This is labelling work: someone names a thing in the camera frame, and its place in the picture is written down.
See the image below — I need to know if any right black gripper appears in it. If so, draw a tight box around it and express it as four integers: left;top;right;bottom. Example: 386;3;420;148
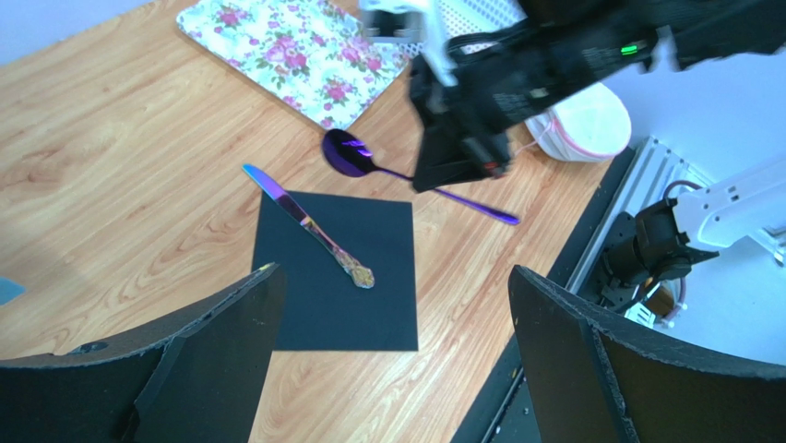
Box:
409;29;590;193

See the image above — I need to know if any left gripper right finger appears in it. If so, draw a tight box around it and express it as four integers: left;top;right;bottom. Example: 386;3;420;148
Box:
508;266;785;442

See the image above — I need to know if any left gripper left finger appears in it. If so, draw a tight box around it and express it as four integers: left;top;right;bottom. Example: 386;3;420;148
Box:
1;263;287;442

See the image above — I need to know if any purple spoon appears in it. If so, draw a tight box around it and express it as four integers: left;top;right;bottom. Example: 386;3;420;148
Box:
321;128;520;225

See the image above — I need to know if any black paper napkin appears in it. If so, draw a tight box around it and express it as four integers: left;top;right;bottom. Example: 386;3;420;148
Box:
253;191;419;352

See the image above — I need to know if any iridescent knife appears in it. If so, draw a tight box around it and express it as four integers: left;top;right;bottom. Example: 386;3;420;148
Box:
242;163;375;289

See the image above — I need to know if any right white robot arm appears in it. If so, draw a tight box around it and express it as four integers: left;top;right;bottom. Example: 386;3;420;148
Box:
410;1;785;303

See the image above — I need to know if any white plastic basket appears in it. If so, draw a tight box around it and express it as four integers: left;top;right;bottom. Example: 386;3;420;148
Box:
438;0;526;37

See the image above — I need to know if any pink rimmed mesh cover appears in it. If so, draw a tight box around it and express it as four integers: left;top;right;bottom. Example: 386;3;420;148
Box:
525;83;632;162

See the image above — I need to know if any floral tray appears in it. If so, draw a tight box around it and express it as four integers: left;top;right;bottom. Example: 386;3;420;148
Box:
176;0;410;129

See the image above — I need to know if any teal shirt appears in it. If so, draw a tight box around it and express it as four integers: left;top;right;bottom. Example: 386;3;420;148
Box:
0;277;26;305

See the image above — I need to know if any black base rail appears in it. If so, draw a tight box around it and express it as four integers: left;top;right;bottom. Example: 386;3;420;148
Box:
454;138;785;442

